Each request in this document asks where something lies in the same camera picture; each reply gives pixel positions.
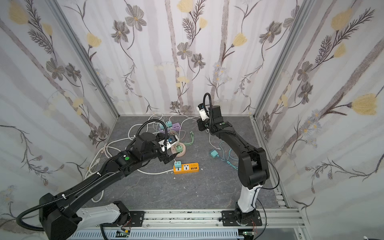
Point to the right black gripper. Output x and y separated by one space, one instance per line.
203 125

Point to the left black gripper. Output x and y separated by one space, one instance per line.
167 154

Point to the pink round power socket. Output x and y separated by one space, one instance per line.
183 152

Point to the green charger cube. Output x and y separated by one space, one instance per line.
179 148

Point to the purple power strip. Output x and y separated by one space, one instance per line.
175 127

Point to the orange power strip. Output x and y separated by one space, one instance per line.
186 168

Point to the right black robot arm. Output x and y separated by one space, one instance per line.
253 165

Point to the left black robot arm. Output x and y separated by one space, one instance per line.
58 215

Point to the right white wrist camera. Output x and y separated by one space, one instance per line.
204 113

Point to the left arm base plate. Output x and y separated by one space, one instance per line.
136 219

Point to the white vented cable duct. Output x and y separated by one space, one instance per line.
199 234

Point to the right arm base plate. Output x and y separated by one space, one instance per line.
236 218

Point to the aluminium front rail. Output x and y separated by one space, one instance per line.
209 219

